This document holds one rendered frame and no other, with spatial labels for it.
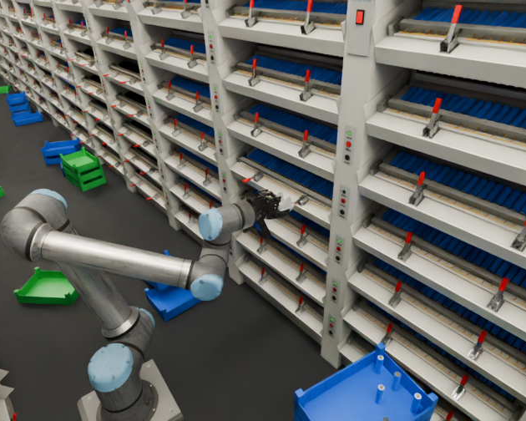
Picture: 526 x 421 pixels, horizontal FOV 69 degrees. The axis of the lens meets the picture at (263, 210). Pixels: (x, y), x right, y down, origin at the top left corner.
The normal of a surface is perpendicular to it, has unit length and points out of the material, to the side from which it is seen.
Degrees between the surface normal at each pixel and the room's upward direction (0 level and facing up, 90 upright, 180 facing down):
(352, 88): 90
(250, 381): 0
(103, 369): 4
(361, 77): 90
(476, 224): 21
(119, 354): 5
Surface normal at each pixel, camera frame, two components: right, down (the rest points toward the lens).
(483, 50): -0.31, -0.65
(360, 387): -0.03, -0.84
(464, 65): -0.70, 0.65
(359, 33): -0.77, 0.37
